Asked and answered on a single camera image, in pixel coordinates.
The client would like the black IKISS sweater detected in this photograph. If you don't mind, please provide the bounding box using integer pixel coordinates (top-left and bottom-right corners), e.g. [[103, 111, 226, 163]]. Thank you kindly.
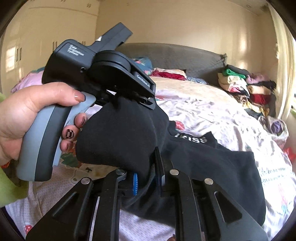
[[76, 97, 266, 226]]

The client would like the floral bag of clothes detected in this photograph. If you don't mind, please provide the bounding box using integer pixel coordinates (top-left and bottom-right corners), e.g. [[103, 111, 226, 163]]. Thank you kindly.
[[258, 115, 289, 149]]

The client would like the pile of folded clothes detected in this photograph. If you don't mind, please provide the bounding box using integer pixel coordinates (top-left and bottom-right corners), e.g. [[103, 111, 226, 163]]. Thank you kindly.
[[217, 65, 276, 118]]

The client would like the person's left hand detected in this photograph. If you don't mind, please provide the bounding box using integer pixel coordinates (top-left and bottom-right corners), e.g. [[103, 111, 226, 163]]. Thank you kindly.
[[1, 82, 85, 166]]

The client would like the pink blanket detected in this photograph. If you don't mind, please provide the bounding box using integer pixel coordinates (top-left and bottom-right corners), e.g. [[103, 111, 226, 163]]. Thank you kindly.
[[11, 70, 44, 93]]

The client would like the blue leaf print quilt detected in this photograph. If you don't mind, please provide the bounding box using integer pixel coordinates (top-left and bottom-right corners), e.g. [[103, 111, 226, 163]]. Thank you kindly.
[[132, 57, 154, 76]]

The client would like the cream wardrobe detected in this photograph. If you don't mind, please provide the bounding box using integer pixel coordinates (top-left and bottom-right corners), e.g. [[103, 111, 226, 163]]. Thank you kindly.
[[1, 1, 99, 96]]

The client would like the red cloth by pillows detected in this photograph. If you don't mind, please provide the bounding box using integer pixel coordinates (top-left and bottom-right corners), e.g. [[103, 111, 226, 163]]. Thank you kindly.
[[151, 68, 187, 81]]

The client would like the lilac strawberry print bedsheet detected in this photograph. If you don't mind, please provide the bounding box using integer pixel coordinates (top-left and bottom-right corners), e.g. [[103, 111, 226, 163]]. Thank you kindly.
[[6, 89, 295, 238]]

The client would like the red plastic bag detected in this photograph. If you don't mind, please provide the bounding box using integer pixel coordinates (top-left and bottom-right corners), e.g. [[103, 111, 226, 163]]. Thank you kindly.
[[283, 147, 296, 163]]

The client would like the grey quilted headboard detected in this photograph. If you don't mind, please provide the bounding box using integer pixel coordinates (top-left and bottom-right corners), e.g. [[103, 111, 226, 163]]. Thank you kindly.
[[116, 43, 227, 86]]

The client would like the beige blanket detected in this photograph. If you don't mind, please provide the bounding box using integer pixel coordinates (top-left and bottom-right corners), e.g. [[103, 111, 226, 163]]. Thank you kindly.
[[152, 77, 231, 101]]

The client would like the cream curtain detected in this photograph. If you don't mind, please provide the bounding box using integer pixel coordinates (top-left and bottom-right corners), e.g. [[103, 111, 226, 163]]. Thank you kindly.
[[268, 3, 295, 121]]

